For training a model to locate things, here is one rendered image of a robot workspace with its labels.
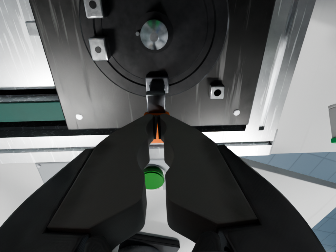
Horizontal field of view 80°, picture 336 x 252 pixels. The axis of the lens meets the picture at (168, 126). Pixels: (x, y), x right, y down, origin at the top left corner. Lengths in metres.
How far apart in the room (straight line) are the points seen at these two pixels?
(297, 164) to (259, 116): 1.65
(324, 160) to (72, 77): 1.95
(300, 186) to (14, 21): 0.63
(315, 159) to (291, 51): 1.73
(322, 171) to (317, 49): 1.76
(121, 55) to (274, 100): 0.20
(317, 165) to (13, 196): 1.95
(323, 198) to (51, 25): 0.67
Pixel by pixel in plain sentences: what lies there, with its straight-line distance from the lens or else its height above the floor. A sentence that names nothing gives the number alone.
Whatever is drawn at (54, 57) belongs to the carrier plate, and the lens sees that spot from 0.26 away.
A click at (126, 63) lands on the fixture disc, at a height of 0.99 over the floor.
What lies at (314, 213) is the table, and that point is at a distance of 0.72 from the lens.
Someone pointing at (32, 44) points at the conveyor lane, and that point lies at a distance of 0.33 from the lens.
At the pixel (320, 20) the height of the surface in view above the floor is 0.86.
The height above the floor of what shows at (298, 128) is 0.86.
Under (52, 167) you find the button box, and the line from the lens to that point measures 0.36.
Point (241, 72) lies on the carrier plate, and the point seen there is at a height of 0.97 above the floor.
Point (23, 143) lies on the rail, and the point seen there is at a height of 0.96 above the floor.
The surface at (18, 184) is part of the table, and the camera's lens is 0.58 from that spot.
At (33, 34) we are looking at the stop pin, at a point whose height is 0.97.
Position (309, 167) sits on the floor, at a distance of 2.03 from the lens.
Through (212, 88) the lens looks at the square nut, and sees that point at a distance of 0.24.
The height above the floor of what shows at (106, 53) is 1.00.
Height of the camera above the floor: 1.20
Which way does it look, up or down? 60 degrees down
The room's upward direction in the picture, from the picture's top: 176 degrees clockwise
